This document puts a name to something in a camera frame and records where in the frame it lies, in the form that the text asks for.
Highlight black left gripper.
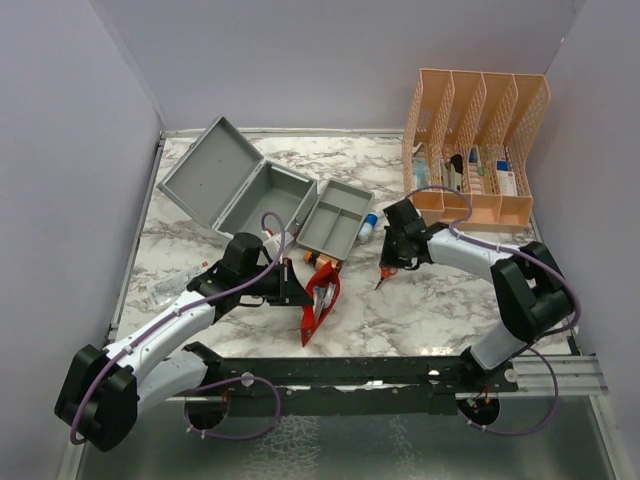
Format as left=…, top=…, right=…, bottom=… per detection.
left=240, top=258, right=315, bottom=306

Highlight light blue printed sachet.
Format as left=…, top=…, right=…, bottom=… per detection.
left=313, top=283, right=336, bottom=323

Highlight red first aid kit pouch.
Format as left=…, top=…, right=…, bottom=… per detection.
left=300, top=263, right=341, bottom=347

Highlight orange handled scissors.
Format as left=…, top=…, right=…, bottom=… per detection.
left=375, top=266, right=398, bottom=291

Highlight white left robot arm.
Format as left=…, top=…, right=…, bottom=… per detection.
left=54, top=233, right=313, bottom=451

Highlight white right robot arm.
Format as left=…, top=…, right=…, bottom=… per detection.
left=379, top=199, right=580, bottom=391

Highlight brown bottle orange cap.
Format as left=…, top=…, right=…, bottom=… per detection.
left=303, top=250, right=342, bottom=272

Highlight white blue gauze roll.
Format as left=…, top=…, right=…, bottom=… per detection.
left=358, top=212, right=379, bottom=242

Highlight grey plastic divider tray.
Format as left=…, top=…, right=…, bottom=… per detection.
left=296, top=179, right=375, bottom=261

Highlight peach plastic file organizer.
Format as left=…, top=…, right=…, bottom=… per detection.
left=401, top=69, right=550, bottom=233

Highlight clear printed leaflet packet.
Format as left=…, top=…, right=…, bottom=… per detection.
left=147, top=262, right=209, bottom=306

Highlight grey metal first aid case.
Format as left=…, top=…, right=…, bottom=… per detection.
left=158, top=116, right=318, bottom=241

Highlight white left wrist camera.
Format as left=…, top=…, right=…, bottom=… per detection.
left=261, top=229, right=282, bottom=260

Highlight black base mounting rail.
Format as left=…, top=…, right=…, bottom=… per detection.
left=185, top=342, right=518, bottom=417

